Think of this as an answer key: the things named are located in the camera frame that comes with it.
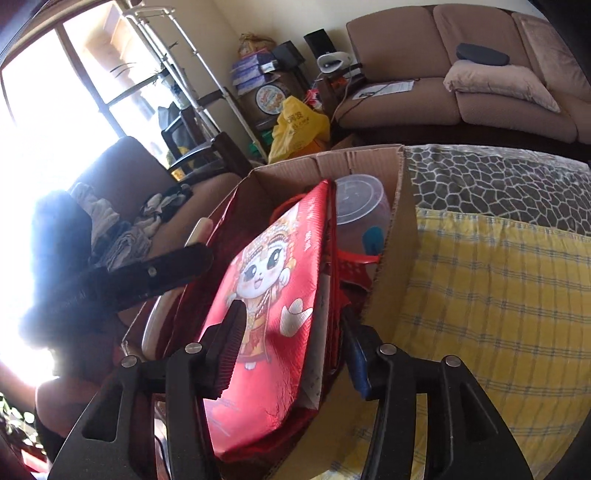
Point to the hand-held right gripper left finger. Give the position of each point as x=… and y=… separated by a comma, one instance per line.
x=231, y=341

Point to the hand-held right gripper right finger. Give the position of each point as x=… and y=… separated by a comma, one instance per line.
x=360, y=364

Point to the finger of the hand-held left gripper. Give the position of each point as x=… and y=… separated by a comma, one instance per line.
x=166, y=272

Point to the cardboard box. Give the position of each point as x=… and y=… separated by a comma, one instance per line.
x=392, y=295

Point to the beige wooden stick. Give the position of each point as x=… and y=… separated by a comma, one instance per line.
x=198, y=233

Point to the pile of clothes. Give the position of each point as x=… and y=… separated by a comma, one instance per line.
x=129, y=235

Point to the red foil gift bag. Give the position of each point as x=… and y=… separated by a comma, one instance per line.
x=226, y=207

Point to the brown armchair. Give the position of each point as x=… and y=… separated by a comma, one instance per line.
x=124, y=157

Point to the yellow checked cloth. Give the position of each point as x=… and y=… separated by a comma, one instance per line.
x=485, y=332

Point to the dark wooden chair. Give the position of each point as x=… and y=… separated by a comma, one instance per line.
x=194, y=134

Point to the clear plastic container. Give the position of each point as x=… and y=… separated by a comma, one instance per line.
x=358, y=207

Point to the yellow plastic bag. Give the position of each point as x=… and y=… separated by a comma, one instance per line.
x=298, y=129

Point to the brown round barrel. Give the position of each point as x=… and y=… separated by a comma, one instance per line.
x=272, y=101

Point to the metal drying rack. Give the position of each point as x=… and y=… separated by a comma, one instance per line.
x=198, y=69

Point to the purple box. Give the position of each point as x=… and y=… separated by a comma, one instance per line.
x=249, y=83
x=247, y=73
x=251, y=60

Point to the grey patterned blanket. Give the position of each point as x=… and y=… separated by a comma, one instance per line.
x=489, y=184

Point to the dark side table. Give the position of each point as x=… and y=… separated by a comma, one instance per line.
x=332, y=94

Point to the tan woven bag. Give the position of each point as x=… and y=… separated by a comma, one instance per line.
x=254, y=42

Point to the small black speaker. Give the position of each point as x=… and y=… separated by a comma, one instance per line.
x=288, y=54

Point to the white electronic device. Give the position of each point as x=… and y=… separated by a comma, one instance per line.
x=333, y=61

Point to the large black speaker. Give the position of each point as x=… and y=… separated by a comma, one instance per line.
x=318, y=41

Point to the white paper sheet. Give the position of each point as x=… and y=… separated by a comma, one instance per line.
x=392, y=87

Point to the pink pillow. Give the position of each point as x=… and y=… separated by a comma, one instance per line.
x=494, y=81

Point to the brown sofa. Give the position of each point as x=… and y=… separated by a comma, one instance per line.
x=401, y=50

